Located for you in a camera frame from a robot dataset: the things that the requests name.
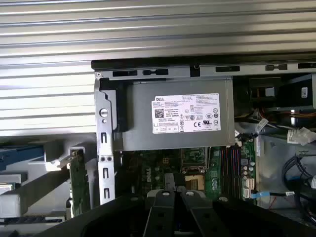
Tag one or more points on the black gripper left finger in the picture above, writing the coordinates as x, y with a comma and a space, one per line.
160, 214

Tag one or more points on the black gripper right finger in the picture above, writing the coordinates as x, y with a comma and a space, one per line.
197, 217

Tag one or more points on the black RAM slot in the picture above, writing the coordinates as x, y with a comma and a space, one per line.
227, 170
222, 170
232, 170
238, 170

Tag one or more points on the dark RAM stick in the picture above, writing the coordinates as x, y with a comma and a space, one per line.
29, 218

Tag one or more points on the CPU socket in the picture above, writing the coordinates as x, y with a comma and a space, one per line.
196, 181

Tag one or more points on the green motherboard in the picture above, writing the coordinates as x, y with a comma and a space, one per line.
153, 170

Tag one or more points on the green graphics card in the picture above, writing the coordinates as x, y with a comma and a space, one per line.
79, 177

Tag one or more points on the grey Dell power supply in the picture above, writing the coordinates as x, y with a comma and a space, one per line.
138, 118

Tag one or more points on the grey parts rack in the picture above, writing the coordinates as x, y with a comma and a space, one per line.
56, 148

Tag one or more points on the white power connector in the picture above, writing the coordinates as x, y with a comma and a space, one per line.
303, 137

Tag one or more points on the black open PC case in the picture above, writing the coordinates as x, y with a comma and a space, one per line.
172, 71

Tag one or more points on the hard disk in blue carrier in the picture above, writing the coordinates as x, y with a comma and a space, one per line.
22, 154

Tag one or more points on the grey metal drive cage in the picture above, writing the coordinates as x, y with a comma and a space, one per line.
291, 93

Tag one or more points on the silver CPU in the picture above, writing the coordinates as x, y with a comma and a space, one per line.
6, 188

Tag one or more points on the metal socket cover frame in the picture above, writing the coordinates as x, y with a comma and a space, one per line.
193, 169

